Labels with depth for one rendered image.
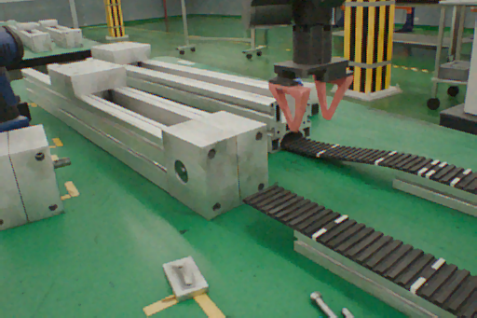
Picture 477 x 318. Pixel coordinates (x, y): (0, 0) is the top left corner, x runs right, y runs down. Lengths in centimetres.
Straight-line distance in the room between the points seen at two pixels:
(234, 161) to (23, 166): 25
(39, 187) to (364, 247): 38
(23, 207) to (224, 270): 27
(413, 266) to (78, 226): 37
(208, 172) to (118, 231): 13
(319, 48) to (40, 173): 40
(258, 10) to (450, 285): 38
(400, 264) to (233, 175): 22
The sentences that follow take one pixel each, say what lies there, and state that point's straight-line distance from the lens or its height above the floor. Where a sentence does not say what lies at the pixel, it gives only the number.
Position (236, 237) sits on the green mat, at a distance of 45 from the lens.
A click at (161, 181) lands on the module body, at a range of 56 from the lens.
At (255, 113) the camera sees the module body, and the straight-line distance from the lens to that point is 66.
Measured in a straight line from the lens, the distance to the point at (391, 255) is 38.
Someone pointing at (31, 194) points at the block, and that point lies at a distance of 55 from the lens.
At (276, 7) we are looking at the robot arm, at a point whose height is 101.
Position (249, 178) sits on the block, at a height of 81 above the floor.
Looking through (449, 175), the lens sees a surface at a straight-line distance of 53.
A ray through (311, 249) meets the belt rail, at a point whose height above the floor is 79.
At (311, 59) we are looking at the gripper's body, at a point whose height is 94.
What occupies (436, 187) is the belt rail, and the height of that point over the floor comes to 80.
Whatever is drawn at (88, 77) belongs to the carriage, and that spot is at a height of 90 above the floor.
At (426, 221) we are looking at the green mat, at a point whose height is 78.
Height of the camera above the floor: 104
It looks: 21 degrees down
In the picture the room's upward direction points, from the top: 4 degrees counter-clockwise
